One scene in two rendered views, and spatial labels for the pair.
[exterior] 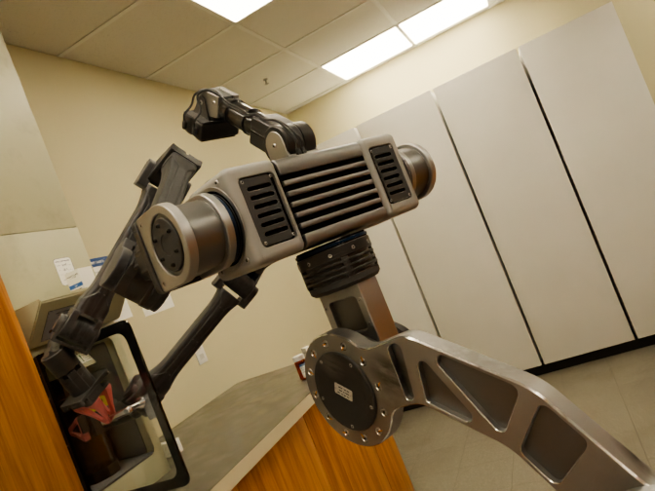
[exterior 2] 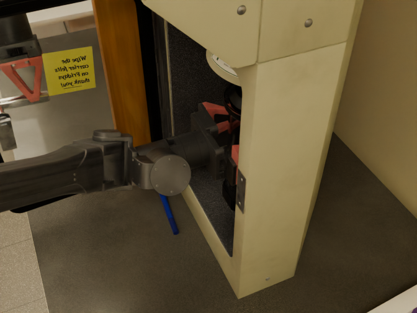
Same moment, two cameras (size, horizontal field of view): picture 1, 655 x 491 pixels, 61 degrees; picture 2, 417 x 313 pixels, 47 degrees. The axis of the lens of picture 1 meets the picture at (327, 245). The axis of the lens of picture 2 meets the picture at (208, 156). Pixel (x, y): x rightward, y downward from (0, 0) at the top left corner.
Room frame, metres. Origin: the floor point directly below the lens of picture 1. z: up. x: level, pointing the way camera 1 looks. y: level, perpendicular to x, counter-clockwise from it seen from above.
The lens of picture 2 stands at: (1.91, 0.34, 1.69)
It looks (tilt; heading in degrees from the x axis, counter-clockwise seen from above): 44 degrees down; 135
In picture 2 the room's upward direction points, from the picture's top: straight up
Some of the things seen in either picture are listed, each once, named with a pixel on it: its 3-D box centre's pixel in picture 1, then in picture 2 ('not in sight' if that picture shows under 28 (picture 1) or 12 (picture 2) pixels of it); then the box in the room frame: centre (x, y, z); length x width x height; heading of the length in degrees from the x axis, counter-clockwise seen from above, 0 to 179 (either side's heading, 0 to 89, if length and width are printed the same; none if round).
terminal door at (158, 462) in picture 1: (108, 418); (71, 106); (1.30, 0.62, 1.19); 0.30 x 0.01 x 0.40; 71
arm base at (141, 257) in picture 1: (163, 255); not in sight; (0.91, 0.26, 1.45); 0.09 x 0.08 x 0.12; 131
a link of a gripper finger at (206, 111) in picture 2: not in sight; (224, 126); (1.50, 0.78, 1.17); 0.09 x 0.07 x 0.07; 68
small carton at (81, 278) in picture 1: (81, 280); not in sight; (1.52, 0.66, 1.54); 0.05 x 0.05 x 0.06; 70
